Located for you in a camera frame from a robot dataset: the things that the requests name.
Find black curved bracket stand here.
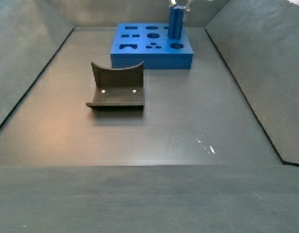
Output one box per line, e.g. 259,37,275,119
87,63,144,109

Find blue shape-sorter block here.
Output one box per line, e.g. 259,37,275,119
111,23,194,69

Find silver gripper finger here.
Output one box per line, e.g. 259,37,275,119
183,0,193,13
170,0,176,6

